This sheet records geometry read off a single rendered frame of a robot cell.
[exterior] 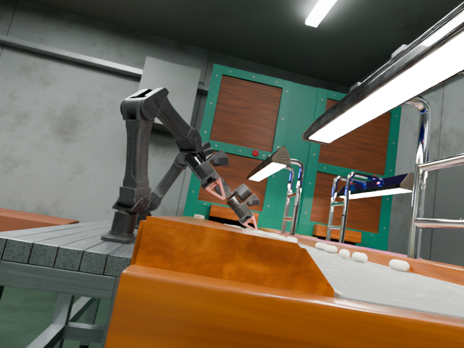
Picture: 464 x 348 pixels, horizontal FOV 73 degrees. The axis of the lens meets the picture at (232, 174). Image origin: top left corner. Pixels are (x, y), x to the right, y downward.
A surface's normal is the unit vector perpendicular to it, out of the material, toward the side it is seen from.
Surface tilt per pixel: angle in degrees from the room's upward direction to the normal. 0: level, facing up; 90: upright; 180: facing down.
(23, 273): 90
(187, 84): 90
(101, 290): 90
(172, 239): 90
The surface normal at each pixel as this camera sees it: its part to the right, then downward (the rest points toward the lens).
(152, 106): 0.86, 0.07
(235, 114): 0.12, -0.13
